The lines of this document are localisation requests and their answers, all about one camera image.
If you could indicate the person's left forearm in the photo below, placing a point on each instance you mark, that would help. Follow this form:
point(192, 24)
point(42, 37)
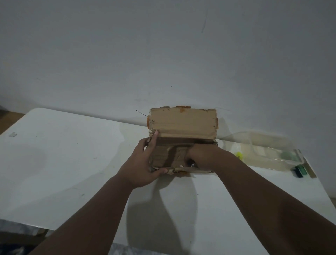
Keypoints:
point(86, 218)

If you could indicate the person's right hand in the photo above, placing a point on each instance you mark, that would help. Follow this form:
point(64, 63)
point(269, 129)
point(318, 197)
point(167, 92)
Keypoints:
point(203, 156)

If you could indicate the green and black small object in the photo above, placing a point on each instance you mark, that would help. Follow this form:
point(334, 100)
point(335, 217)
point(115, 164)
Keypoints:
point(300, 170)

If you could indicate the person's left thumb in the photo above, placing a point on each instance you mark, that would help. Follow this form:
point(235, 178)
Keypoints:
point(159, 172)

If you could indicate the person's right fingers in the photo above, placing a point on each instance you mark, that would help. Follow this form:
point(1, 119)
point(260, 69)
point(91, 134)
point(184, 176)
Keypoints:
point(189, 159)

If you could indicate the yellow-green small object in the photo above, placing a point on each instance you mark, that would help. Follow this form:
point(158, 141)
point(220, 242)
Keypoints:
point(239, 155)

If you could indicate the brown cardboard box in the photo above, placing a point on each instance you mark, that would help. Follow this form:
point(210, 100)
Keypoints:
point(182, 139)

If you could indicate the person's left hand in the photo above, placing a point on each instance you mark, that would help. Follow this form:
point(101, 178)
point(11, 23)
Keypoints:
point(137, 164)

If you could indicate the person's right forearm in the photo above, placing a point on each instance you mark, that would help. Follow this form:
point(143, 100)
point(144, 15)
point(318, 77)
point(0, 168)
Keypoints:
point(278, 210)

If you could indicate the clear plastic container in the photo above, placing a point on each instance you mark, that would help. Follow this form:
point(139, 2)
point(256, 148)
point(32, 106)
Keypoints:
point(265, 153)

